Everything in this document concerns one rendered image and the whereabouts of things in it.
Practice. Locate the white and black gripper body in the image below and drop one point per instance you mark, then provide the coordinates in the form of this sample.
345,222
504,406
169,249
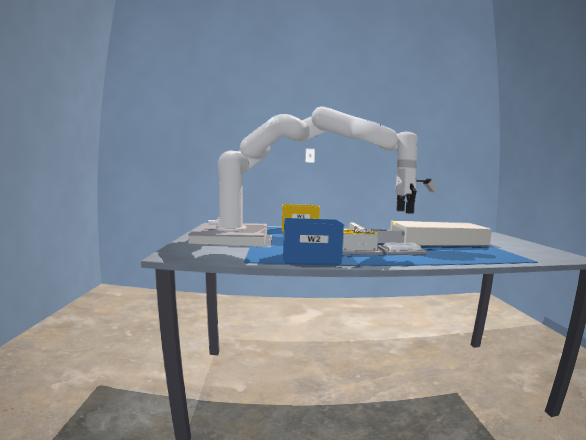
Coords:
405,177

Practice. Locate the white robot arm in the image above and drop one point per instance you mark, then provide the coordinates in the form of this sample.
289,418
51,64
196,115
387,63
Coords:
232,164

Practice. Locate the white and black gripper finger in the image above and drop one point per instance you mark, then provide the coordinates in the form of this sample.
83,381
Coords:
411,201
400,203

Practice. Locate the yellow open-top bin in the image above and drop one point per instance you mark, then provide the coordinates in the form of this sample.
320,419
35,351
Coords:
302,211

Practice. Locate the blue bench mat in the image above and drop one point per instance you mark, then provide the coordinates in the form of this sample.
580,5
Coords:
446,255

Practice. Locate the blue open-top box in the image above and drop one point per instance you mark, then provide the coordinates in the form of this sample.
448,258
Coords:
316,241

